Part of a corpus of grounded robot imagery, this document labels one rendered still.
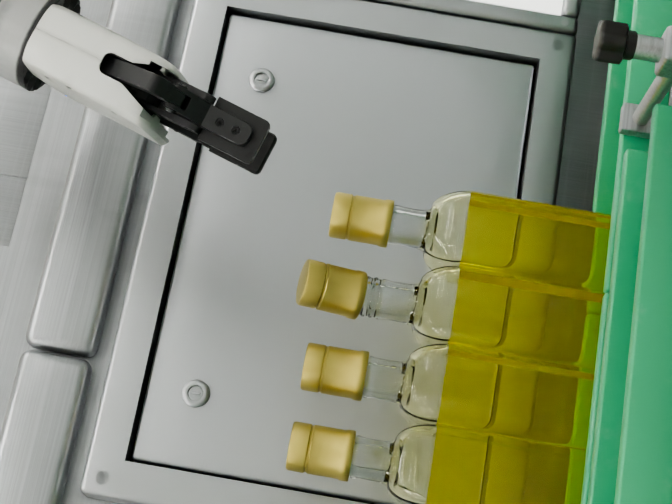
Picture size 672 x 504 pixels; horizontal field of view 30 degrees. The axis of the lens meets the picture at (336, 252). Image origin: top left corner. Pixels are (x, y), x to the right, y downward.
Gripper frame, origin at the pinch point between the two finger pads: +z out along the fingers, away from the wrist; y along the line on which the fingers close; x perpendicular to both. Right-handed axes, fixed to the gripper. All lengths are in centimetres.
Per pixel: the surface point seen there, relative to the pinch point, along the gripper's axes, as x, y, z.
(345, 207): -0.6, -4.4, 8.3
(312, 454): -17.0, 0.4, 14.4
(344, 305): -7.0, -2.8, 11.6
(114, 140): -3.3, -19.7, -13.0
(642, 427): -5.5, 10.9, 31.0
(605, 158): 12.6, -11.8, 24.1
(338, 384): -12.1, -1.3, 13.8
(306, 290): -7.3, -1.9, 8.7
